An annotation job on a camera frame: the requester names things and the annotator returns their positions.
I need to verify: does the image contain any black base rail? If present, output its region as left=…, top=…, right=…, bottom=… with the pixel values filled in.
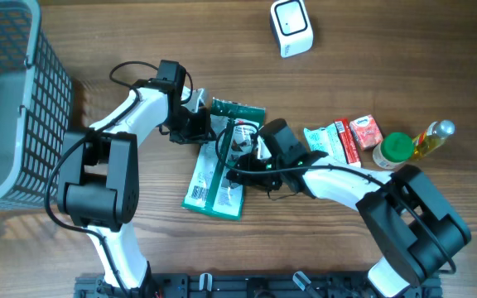
left=73, top=272, right=443, bottom=298

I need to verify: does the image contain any green glove package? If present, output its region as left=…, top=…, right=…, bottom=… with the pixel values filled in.
left=181, top=99, right=265, bottom=220

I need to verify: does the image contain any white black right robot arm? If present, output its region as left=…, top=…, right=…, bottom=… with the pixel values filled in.
left=217, top=118, right=471, bottom=297

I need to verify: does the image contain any light green wipes pack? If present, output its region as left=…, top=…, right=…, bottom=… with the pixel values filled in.
left=303, top=123, right=347, bottom=164

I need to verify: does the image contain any green lid jar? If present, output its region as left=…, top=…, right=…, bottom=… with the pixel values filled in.
left=373, top=132, right=414, bottom=170

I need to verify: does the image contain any yellow liquid bottle silver cap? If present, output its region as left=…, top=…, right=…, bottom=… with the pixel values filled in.
left=411, top=120, right=455, bottom=161

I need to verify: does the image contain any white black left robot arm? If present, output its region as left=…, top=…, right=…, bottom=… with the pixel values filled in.
left=52, top=60, right=216, bottom=297

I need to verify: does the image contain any red stick sachet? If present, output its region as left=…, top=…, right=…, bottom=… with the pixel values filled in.
left=334, top=118, right=362, bottom=167

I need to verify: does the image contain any grey plastic mesh basket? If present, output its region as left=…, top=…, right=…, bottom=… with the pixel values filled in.
left=0, top=0, right=74, bottom=210

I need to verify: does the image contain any white barcode scanner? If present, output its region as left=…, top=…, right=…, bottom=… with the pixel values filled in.
left=270, top=0, right=314, bottom=59

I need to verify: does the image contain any red white tissue pack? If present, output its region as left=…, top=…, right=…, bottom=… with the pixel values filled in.
left=349, top=114, right=383, bottom=151

